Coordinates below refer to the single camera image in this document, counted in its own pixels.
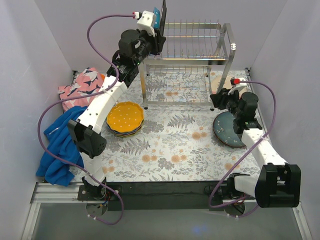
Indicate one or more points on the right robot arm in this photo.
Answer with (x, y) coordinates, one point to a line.
(278, 184)

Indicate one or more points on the steel dish rack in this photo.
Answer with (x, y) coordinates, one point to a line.
(195, 61)

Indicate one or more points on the blue fleece cloth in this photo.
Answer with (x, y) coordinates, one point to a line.
(61, 144)

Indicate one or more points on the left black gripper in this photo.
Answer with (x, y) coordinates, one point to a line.
(160, 40)

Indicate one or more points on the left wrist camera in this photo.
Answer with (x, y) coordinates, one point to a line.
(145, 21)

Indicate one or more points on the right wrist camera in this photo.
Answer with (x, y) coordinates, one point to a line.
(237, 84)

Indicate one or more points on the aluminium frame rail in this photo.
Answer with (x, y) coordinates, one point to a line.
(46, 193)

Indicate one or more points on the floral table mat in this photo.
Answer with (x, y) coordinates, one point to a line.
(176, 141)

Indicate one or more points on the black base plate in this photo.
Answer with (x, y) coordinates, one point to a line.
(158, 195)

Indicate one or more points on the blue dotted plate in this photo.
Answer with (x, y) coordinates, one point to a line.
(125, 131)
(157, 18)

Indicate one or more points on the dark green brown plate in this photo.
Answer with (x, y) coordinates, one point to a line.
(223, 130)

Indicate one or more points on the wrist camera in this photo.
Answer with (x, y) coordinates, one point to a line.
(145, 21)
(237, 84)

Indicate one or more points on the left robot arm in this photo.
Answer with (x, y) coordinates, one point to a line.
(133, 47)

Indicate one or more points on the orange dotted plate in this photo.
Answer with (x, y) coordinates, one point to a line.
(125, 117)

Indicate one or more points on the black square plate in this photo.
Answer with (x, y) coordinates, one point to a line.
(163, 15)

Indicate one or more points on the pink whale pattern cloth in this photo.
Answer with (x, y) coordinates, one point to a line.
(86, 83)

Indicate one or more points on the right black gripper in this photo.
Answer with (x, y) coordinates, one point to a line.
(221, 100)

